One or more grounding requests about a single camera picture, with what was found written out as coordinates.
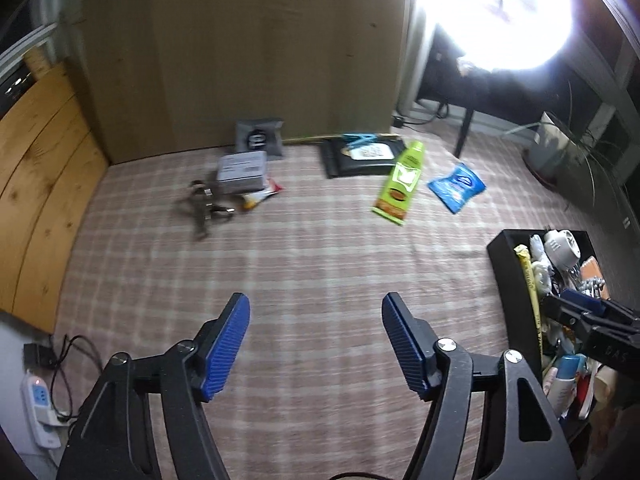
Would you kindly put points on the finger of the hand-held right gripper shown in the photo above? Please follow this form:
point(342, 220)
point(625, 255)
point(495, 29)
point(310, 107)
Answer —
point(582, 300)
point(565, 314)

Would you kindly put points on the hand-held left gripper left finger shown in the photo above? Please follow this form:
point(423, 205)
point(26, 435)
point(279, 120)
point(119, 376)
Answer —
point(225, 345)

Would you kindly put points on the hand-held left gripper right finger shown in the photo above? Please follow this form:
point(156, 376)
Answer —
point(405, 345)

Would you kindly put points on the white bottle with blue cap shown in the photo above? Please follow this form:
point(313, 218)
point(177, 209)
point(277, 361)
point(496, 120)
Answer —
point(565, 380)

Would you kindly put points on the black storage box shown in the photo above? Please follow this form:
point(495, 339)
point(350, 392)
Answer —
point(510, 280)

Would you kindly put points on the orange small item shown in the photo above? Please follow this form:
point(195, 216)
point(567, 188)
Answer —
point(592, 270)

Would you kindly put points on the yellow stick sachet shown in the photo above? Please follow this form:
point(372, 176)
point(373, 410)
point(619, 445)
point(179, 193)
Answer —
point(531, 290)

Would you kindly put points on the white round plastic gadget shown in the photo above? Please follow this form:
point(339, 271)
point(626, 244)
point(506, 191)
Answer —
point(560, 247)

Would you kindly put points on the pink plaid blanket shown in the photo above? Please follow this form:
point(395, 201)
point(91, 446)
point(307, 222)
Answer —
point(310, 250)

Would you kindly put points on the potted plant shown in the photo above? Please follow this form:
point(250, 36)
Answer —
point(557, 147)

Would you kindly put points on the green tube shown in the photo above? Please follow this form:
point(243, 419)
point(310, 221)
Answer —
point(400, 182)

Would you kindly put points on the blue plastic packet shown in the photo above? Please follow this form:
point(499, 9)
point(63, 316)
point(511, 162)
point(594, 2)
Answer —
point(456, 187)

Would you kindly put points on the silver tin box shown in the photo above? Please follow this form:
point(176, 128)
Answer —
point(241, 172)

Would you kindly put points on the black power adapter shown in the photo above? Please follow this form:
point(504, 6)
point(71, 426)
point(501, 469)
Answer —
point(37, 355)

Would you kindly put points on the black wet wipes pack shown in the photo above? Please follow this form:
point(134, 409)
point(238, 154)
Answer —
point(362, 157)

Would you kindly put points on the white power strip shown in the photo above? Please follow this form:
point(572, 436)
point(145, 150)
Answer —
point(41, 402)

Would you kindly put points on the teal hair clip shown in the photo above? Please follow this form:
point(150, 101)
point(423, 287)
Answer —
point(357, 139)

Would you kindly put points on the grey foil pouch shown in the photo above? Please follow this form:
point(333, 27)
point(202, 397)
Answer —
point(257, 136)

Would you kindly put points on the wooden board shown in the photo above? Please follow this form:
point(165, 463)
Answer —
point(45, 195)

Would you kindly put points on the black side table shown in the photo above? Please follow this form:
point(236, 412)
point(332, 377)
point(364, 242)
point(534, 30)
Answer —
point(450, 90)

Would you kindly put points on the bright round lamp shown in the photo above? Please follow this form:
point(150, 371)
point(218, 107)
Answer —
point(492, 10)

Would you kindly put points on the small black wall plug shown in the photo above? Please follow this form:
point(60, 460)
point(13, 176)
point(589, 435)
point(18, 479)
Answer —
point(398, 121)

